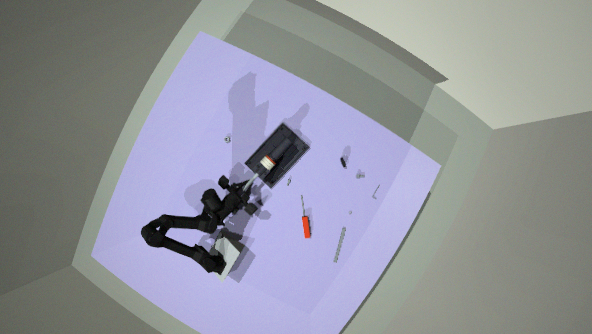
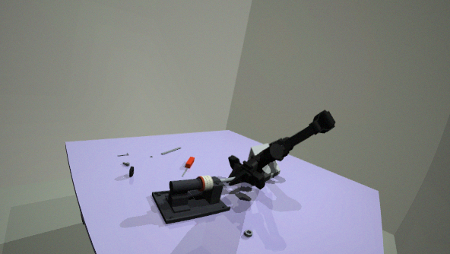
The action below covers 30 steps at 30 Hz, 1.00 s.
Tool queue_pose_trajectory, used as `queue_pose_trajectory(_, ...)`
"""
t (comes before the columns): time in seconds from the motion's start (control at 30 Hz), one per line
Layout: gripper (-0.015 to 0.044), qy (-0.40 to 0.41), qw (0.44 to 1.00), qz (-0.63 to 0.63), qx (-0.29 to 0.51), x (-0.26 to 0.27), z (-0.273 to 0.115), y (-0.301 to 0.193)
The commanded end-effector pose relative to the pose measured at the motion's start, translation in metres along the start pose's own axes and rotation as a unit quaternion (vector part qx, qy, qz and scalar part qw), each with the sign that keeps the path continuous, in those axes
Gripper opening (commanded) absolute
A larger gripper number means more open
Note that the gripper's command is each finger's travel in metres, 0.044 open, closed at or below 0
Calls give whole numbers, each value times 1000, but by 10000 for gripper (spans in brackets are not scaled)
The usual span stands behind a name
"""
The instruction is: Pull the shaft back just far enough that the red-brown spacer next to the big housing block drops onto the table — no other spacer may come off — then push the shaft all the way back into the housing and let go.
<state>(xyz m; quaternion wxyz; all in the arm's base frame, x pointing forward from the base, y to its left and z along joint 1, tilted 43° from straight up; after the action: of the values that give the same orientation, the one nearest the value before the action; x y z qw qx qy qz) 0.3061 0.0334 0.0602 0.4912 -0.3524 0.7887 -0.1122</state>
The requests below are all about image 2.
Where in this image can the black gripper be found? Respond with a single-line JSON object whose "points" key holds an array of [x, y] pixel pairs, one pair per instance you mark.
{"points": [[247, 172]]}

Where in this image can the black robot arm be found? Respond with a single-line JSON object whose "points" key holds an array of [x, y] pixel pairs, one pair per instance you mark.
{"points": [[280, 148]]}

